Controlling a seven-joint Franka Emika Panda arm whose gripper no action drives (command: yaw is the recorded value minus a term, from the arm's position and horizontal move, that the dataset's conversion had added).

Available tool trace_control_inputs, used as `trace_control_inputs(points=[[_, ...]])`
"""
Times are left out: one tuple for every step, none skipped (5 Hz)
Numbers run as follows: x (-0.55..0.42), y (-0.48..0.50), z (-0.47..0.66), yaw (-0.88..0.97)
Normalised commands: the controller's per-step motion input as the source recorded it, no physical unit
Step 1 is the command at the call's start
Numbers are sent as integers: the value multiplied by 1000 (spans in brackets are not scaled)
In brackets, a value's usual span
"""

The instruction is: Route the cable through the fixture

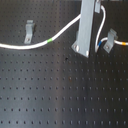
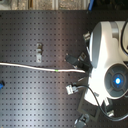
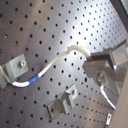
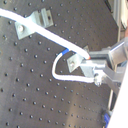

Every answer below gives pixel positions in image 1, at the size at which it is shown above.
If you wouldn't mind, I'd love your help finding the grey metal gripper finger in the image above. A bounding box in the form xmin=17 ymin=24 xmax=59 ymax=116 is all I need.
xmin=72 ymin=0 xmax=95 ymax=57

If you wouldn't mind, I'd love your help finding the grey cable clip right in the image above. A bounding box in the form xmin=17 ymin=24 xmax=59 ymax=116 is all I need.
xmin=104 ymin=29 xmax=118 ymax=53

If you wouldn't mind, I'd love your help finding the grey cable clip left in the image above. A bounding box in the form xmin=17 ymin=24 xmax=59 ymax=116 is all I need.
xmin=24 ymin=20 xmax=35 ymax=44

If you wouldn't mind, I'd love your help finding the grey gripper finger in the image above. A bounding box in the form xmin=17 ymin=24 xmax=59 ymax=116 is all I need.
xmin=95 ymin=0 xmax=101 ymax=13

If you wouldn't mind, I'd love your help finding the white cable with coloured marks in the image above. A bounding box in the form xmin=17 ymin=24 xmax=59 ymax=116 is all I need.
xmin=0 ymin=4 xmax=128 ymax=53

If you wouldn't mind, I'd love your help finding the grey cable clip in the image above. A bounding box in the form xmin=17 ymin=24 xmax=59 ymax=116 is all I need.
xmin=104 ymin=29 xmax=118 ymax=53
xmin=24 ymin=20 xmax=35 ymax=44

